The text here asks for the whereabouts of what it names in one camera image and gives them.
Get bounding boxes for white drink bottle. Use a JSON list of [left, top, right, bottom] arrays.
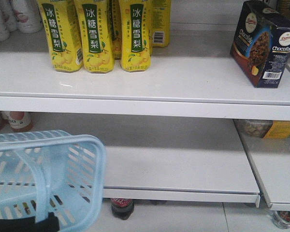
[[11, 0, 43, 33]]

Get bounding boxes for yellow pear drink bottle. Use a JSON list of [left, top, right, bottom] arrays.
[[152, 0, 171, 47], [74, 0, 115, 73], [119, 0, 152, 72], [37, 0, 83, 73]]

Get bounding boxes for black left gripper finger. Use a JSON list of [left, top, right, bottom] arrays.
[[0, 217, 35, 232], [43, 212, 60, 232]]

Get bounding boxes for peach drink bottle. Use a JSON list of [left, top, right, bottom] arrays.
[[1, 111, 33, 132]]

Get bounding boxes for white supermarket shelf unit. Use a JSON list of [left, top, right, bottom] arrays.
[[0, 21, 290, 232]]

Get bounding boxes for dark cola bottle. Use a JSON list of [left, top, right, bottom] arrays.
[[110, 198, 134, 220]]

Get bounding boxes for yellow pear drink bottle right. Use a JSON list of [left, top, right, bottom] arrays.
[[119, 0, 152, 72]]

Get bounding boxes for Danisa Chocofello cookie box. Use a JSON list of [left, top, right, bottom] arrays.
[[230, 0, 290, 88]]

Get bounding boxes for yellow pear drink bottle left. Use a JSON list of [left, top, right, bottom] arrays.
[[37, 0, 83, 73]]

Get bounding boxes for light blue plastic basket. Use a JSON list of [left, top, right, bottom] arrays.
[[0, 130, 106, 232]]

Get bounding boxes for yellow pear drink bottle middle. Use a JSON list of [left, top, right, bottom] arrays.
[[74, 0, 115, 73]]

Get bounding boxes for yellow snack package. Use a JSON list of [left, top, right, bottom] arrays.
[[234, 119, 290, 139]]

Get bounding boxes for yellow pear drink bottle rear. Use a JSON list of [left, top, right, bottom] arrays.
[[152, 0, 171, 47]]

